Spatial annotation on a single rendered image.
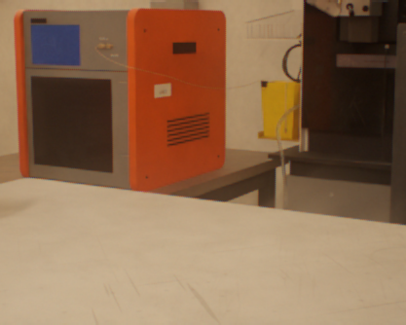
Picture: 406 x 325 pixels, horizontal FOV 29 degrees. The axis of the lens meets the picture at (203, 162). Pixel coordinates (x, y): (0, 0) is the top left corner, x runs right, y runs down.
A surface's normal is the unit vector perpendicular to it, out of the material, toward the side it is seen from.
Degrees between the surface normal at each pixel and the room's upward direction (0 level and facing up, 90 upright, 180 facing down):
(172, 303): 0
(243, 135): 90
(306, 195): 90
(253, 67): 90
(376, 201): 90
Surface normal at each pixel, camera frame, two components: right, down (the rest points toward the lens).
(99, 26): -0.51, 0.15
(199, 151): 0.86, 0.09
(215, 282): 0.00, -0.99
